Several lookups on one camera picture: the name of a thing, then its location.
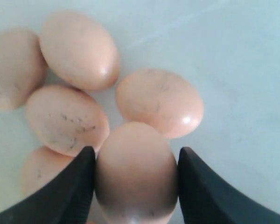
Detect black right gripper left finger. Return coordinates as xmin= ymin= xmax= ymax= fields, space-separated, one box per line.
xmin=0 ymin=147 xmax=96 ymax=224

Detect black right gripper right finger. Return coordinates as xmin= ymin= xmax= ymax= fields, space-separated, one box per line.
xmin=178 ymin=147 xmax=280 ymax=224

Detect brown egg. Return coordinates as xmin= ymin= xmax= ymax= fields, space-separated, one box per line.
xmin=0 ymin=28 xmax=48 ymax=110
xmin=21 ymin=146 xmax=73 ymax=196
xmin=116 ymin=69 xmax=204 ymax=139
xmin=95 ymin=122 xmax=178 ymax=224
xmin=26 ymin=85 xmax=110 ymax=156
xmin=39 ymin=10 xmax=120 ymax=90

